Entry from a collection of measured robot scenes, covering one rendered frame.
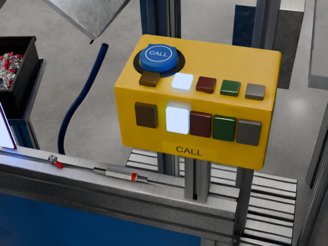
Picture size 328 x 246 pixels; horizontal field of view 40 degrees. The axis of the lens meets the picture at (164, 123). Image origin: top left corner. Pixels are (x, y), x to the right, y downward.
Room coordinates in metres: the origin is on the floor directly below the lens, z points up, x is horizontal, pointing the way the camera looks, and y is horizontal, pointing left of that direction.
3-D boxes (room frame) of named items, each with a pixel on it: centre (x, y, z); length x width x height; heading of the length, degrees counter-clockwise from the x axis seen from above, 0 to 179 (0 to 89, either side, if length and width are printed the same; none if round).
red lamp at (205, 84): (0.35, -0.04, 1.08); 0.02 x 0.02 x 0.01; 72
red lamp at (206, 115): (0.33, -0.04, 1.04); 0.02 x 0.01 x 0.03; 72
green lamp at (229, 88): (0.34, -0.07, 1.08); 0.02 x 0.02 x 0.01; 72
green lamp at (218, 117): (0.32, -0.06, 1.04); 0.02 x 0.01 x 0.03; 72
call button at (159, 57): (0.39, 0.00, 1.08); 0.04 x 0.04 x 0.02
